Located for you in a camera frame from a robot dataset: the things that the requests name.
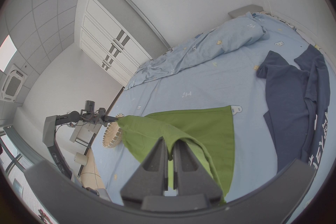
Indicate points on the white wardrobe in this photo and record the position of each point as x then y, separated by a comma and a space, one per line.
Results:
105, 34

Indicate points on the ceiling air conditioner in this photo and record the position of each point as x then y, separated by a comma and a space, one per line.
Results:
13, 83

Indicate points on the pale blue quilt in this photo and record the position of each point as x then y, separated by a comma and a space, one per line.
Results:
210, 44

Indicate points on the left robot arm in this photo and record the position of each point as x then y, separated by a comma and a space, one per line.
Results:
49, 128

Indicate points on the ceiling light panel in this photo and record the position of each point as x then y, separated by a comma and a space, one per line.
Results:
6, 53

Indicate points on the green garment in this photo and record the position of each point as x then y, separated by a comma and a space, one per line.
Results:
210, 128

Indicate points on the window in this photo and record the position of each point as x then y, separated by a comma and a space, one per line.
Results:
15, 165

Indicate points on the bed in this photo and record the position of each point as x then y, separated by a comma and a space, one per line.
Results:
196, 86

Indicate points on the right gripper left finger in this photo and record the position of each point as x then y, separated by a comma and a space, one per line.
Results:
153, 173

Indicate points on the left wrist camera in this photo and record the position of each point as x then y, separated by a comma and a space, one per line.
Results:
89, 106

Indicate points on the round woven basket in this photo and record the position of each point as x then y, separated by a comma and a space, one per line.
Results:
111, 136

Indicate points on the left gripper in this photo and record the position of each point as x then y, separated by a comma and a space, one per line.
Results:
102, 116

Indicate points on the dark blue printed T-shirt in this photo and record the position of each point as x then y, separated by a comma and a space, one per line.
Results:
283, 102

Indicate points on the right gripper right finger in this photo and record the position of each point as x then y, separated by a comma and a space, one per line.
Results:
187, 175

